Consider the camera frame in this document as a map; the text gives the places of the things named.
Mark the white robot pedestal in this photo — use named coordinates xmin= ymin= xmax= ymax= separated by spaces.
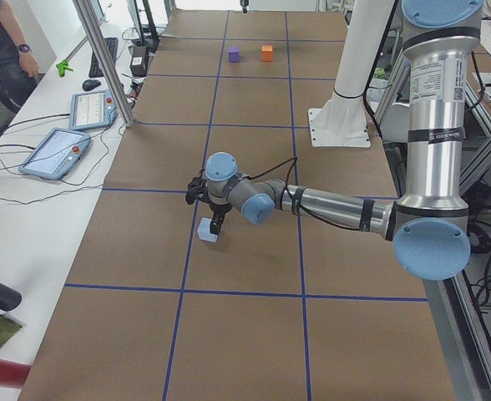
xmin=308 ymin=0 xmax=397 ymax=148

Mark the teach pendant tablet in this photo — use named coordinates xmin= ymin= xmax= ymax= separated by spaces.
xmin=69 ymin=90 xmax=118 ymax=131
xmin=18 ymin=128 xmax=91 ymax=180

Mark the red cylinder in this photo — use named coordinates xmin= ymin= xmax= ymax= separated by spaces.
xmin=0 ymin=359 xmax=32 ymax=388

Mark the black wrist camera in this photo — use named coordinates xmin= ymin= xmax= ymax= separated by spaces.
xmin=185 ymin=169 xmax=207 ymax=206

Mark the aluminium frame post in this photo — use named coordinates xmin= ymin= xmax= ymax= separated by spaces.
xmin=73 ymin=0 xmax=134 ymax=128

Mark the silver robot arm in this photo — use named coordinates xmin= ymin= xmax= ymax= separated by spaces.
xmin=201 ymin=1 xmax=483 ymax=281

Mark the green plastic clamp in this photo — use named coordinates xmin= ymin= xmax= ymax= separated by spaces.
xmin=55 ymin=59 xmax=73 ymax=78

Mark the black computer mouse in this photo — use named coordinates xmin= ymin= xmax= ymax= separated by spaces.
xmin=82 ymin=79 xmax=101 ymax=92

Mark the person in grey clothes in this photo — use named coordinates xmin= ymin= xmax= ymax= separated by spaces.
xmin=0 ymin=1 xmax=38 ymax=114

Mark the orange foam block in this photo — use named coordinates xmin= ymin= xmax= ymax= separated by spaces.
xmin=261 ymin=44 xmax=274 ymax=63

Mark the brown paper table cover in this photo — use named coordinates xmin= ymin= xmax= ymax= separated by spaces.
xmin=21 ymin=11 xmax=455 ymax=400

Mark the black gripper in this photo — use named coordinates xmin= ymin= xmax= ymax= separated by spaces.
xmin=209 ymin=195 xmax=230 ymax=235

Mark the near teach pendant tablet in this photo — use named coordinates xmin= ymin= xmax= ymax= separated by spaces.
xmin=18 ymin=128 xmax=91 ymax=180

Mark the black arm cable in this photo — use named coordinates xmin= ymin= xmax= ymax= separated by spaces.
xmin=249 ymin=155 xmax=367 ymax=230

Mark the purple foam block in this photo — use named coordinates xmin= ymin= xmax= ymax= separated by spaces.
xmin=227 ymin=46 xmax=240 ymax=63

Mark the black keyboard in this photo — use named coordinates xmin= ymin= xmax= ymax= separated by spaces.
xmin=89 ymin=37 xmax=119 ymax=78

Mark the far teach pendant tablet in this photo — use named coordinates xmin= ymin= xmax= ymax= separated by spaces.
xmin=69 ymin=90 xmax=118 ymax=131

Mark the black power adapter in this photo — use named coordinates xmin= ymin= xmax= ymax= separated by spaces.
xmin=129 ymin=46 xmax=149 ymax=77

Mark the light blue foam block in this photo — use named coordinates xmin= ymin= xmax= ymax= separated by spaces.
xmin=197 ymin=217 xmax=219 ymax=243

